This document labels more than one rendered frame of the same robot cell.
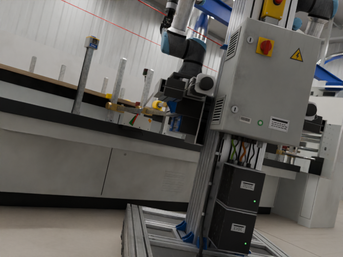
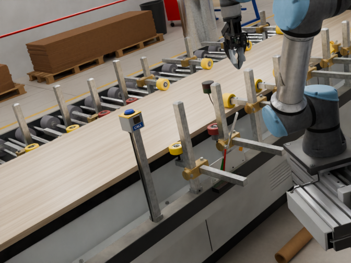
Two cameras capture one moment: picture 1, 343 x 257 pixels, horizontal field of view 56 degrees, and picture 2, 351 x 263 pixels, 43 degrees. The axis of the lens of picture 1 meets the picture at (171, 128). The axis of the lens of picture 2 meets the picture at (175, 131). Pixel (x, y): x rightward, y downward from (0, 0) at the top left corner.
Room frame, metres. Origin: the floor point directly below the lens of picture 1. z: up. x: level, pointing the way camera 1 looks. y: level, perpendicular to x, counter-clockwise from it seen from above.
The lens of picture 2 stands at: (0.41, 0.44, 1.82)
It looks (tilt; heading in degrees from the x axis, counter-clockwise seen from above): 23 degrees down; 1
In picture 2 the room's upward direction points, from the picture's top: 12 degrees counter-clockwise
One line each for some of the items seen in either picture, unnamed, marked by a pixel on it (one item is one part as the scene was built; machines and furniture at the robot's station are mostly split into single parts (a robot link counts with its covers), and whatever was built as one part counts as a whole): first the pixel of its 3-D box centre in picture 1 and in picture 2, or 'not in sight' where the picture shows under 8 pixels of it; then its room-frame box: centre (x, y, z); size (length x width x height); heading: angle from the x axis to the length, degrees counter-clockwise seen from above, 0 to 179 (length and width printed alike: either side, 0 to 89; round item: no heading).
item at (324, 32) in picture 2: not in sight; (327, 66); (3.10, -0.51, 0.92); 0.04 x 0.04 x 0.48; 40
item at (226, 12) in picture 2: (171, 7); (231, 10); (2.13, 0.18, 1.54); 0.08 x 0.08 x 0.05
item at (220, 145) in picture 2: (143, 110); (227, 141); (2.48, 0.24, 0.85); 0.14 x 0.06 x 0.05; 130
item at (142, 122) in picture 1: (137, 121); (227, 163); (2.42, 0.26, 0.75); 0.26 x 0.01 x 0.10; 130
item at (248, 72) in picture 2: (168, 108); (254, 111); (2.62, 0.06, 0.92); 0.04 x 0.04 x 0.48; 40
